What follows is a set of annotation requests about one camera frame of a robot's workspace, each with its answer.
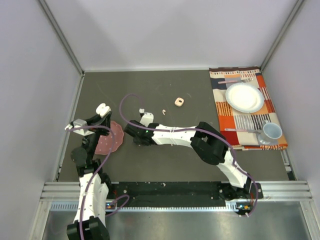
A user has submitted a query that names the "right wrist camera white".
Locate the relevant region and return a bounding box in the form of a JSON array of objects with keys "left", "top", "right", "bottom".
[{"left": 139, "top": 108, "right": 154, "bottom": 127}]

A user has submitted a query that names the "aluminium corner post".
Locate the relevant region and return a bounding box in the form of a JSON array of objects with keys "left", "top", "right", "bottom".
[
  {"left": 260, "top": 0, "right": 306, "bottom": 72},
  {"left": 37, "top": 0, "right": 85, "bottom": 76}
]

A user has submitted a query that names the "pink polka dot plate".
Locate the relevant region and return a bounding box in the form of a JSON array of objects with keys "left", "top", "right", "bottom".
[{"left": 94, "top": 121, "right": 124, "bottom": 156}]

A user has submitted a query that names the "pink handled fork rear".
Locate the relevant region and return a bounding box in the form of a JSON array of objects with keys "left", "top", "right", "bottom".
[{"left": 218, "top": 77, "right": 254, "bottom": 84}]

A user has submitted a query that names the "left aluminium corner post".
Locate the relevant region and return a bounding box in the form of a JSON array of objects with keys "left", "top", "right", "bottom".
[{"left": 37, "top": 0, "right": 85, "bottom": 76}]

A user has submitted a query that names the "white paper plate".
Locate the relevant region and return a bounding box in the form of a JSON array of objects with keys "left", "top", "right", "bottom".
[{"left": 225, "top": 83, "right": 265, "bottom": 114}]

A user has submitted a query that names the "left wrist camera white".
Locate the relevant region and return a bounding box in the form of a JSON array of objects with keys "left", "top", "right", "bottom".
[{"left": 64, "top": 118, "right": 88, "bottom": 136}]

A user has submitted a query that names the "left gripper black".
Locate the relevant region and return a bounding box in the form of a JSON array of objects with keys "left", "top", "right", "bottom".
[{"left": 82, "top": 109, "right": 112, "bottom": 160}]

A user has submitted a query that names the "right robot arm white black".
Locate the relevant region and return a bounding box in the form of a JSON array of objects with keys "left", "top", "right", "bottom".
[{"left": 124, "top": 120, "right": 252, "bottom": 198}]

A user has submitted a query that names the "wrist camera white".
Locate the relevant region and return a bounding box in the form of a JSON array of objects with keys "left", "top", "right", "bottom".
[
  {"left": 139, "top": 108, "right": 154, "bottom": 127},
  {"left": 64, "top": 118, "right": 88, "bottom": 136}
]

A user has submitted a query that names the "right aluminium corner post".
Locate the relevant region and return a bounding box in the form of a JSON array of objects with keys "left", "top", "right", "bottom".
[{"left": 260, "top": 0, "right": 306, "bottom": 72}]

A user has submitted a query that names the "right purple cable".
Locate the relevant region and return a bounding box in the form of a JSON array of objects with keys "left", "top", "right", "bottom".
[{"left": 119, "top": 93, "right": 258, "bottom": 217}]

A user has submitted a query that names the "patterned orange placemat cloth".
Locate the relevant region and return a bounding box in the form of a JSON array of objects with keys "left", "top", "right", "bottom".
[{"left": 209, "top": 66, "right": 288, "bottom": 150}]

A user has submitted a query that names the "white earbud charging case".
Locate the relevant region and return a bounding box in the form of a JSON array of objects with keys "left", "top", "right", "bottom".
[{"left": 95, "top": 103, "right": 112, "bottom": 118}]

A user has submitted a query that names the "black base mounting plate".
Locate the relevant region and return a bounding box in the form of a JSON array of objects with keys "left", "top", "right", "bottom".
[{"left": 107, "top": 181, "right": 263, "bottom": 208}]

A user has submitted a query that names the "pink earbud charging case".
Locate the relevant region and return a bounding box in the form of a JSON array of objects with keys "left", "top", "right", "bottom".
[{"left": 174, "top": 97, "right": 185, "bottom": 107}]

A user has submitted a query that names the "light blue cup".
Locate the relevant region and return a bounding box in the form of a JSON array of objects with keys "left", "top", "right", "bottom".
[{"left": 257, "top": 120, "right": 283, "bottom": 146}]

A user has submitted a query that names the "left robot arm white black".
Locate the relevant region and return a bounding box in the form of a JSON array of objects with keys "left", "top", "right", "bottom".
[{"left": 65, "top": 110, "right": 114, "bottom": 240}]

